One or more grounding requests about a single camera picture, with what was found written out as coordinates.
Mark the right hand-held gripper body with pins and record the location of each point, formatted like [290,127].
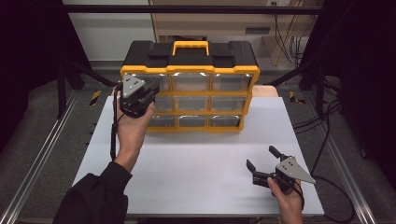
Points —
[292,172]

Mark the person's right hand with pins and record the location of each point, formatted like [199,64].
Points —
[291,202]

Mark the transparent plastic drawer bin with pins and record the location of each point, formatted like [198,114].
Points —
[164,81]

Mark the grid of clear drawers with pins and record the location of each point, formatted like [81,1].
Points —
[190,82]

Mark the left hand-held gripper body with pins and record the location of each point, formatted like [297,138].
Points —
[132,90]

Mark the black metal stand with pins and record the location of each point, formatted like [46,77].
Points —
[61,90]
[319,90]

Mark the person's left hand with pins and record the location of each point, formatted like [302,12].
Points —
[132,137]

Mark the light wooden board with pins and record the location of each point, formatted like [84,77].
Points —
[264,90]

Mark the yellow black organizer cabinet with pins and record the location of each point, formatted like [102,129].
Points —
[190,54]

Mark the black horizontal bar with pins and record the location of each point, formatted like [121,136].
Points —
[186,9]

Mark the white cabinet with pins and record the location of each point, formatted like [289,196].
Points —
[109,34]

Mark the light wooden furniture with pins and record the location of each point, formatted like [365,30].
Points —
[218,25]

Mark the aluminium floor rail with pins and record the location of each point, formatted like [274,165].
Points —
[345,174]
[40,152]

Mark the black curtain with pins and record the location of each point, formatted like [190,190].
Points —
[28,62]
[367,77]

